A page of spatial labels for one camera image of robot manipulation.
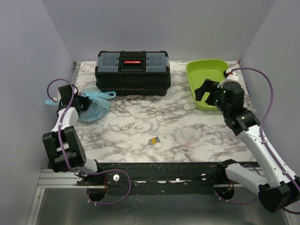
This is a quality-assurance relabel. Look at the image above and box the blue plastic bag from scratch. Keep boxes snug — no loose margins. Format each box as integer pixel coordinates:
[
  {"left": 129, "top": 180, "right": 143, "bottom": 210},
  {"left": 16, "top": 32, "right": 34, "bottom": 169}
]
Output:
[{"left": 45, "top": 85, "right": 116, "bottom": 127}]

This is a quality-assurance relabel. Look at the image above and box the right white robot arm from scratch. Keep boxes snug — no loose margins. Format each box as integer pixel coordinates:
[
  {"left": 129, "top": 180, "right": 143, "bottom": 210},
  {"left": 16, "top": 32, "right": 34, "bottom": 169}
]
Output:
[{"left": 195, "top": 79, "right": 300, "bottom": 212}]

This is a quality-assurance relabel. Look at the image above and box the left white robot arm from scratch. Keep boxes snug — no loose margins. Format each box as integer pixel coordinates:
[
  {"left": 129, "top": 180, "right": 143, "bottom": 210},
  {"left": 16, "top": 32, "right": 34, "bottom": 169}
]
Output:
[{"left": 42, "top": 84, "right": 104, "bottom": 185}]

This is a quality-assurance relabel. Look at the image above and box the green plastic tray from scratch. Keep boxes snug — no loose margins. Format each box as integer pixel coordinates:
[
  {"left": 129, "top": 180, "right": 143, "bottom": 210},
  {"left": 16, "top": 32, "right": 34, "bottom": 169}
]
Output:
[{"left": 186, "top": 59, "right": 231, "bottom": 111}]

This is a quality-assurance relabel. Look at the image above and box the black plastic toolbox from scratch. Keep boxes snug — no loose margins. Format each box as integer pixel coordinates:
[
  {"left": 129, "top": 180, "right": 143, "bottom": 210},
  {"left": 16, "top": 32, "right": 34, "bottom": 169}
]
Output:
[{"left": 95, "top": 51, "right": 171, "bottom": 96}]

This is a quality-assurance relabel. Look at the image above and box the small yellow metal clip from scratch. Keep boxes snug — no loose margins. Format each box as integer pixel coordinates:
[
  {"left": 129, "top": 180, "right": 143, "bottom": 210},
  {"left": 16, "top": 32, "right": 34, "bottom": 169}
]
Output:
[{"left": 148, "top": 137, "right": 160, "bottom": 145}]

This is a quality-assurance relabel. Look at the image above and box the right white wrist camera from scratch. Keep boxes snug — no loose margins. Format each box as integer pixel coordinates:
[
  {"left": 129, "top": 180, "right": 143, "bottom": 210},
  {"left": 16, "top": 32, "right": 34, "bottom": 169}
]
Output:
[{"left": 223, "top": 68, "right": 239, "bottom": 82}]

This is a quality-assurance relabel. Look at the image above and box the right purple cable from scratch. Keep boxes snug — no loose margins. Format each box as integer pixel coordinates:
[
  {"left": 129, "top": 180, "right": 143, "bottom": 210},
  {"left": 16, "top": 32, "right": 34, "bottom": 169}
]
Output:
[{"left": 214, "top": 67, "right": 300, "bottom": 214}]

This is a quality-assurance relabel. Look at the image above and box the aluminium frame rail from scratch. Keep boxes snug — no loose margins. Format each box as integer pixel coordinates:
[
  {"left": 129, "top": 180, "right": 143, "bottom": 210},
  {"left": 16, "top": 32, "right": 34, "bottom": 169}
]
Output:
[{"left": 25, "top": 62, "right": 256, "bottom": 225}]

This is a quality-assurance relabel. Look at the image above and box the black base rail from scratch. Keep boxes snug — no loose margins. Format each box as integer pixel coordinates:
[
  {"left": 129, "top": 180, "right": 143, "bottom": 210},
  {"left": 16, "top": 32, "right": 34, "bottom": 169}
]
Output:
[{"left": 73, "top": 162, "right": 234, "bottom": 199}]

